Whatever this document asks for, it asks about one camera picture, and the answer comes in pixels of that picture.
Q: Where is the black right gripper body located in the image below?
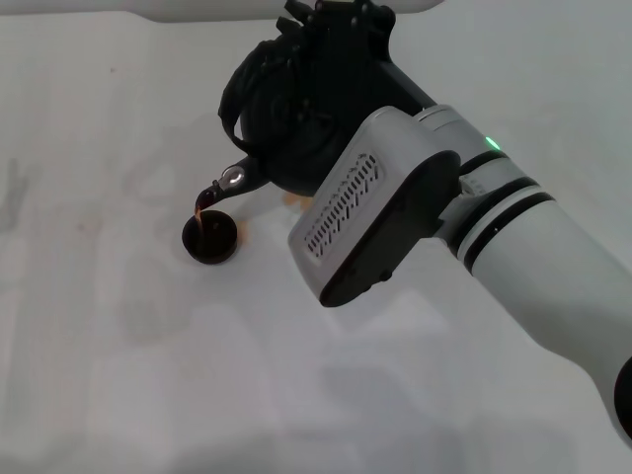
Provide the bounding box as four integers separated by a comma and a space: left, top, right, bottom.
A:
307, 0, 439, 116

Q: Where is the black round teapot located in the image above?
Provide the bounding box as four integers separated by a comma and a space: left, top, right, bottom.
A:
194, 27, 357, 214

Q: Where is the dark small teacup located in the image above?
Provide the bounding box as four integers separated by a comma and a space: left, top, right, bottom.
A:
181, 209, 242, 266

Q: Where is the white rounded board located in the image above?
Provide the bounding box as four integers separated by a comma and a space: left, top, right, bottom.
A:
140, 0, 445, 25

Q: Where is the grey vented wrist camera box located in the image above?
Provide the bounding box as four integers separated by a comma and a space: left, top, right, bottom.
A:
287, 105, 465, 308

